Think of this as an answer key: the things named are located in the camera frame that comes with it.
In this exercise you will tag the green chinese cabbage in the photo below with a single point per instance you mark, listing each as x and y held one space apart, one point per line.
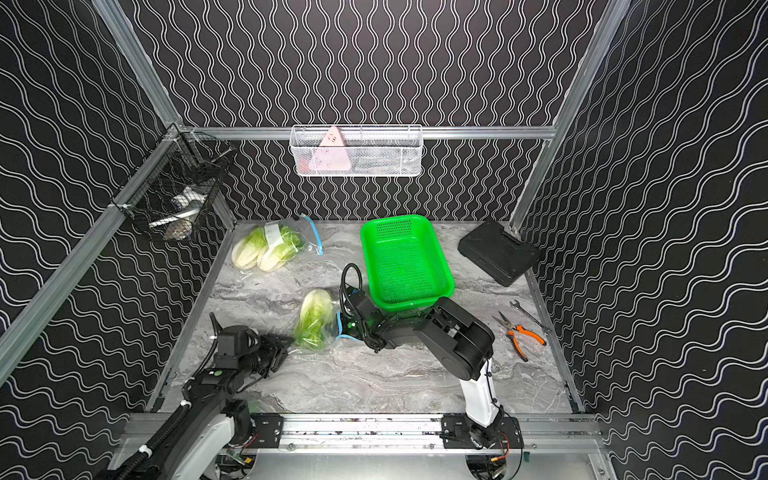
315 316

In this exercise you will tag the green plastic basket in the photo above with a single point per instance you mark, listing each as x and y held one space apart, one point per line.
405 264

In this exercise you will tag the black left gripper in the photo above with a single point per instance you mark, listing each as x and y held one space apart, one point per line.
267 354

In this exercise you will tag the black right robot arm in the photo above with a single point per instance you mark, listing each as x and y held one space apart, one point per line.
461 343

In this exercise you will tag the pale chinese cabbage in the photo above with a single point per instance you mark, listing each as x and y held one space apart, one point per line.
247 252
283 244

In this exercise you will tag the pink triangular card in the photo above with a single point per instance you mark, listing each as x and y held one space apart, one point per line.
331 155

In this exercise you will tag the white wire wall basket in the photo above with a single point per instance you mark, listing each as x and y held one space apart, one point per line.
374 150

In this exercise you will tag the zip-top bag with two cabbages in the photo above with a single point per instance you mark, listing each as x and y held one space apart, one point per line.
302 224

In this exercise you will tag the zip-top bag blue seal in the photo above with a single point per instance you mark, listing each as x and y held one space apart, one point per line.
334 330

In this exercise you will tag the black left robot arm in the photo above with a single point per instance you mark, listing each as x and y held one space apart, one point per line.
210 415

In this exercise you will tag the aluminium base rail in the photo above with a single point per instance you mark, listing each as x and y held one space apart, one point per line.
418 434

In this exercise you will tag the silver wrench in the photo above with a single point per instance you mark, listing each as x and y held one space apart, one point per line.
516 305

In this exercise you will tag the black tool case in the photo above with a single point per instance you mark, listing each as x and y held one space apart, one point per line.
495 251

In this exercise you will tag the black wire corner basket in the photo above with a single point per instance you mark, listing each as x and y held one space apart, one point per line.
197 160

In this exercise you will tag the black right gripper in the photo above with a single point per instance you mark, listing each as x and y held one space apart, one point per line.
341 322

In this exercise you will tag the items in black basket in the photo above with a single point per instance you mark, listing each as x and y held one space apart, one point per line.
178 224

